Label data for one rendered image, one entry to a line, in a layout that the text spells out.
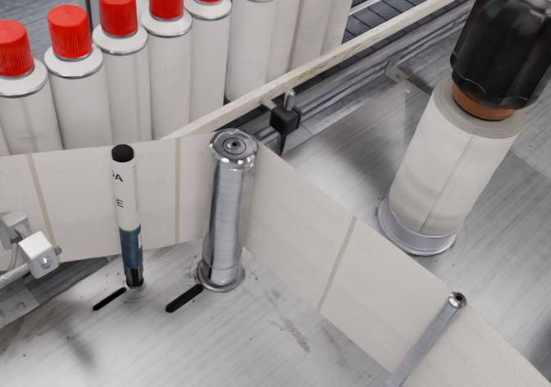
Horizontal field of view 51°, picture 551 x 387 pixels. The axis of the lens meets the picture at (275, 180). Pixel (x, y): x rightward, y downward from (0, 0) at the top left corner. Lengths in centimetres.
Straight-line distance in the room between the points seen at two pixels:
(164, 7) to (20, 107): 16
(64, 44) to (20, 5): 49
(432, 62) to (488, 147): 48
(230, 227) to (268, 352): 13
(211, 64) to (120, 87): 11
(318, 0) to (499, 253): 36
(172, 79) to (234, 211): 20
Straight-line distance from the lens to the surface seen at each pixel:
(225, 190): 46
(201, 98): 68
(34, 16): 99
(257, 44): 69
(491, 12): 48
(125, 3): 55
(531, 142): 93
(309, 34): 76
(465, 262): 67
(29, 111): 55
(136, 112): 62
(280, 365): 55
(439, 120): 54
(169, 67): 61
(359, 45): 85
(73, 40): 53
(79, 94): 56
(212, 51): 64
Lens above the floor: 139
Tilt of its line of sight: 49 degrees down
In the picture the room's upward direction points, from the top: 12 degrees clockwise
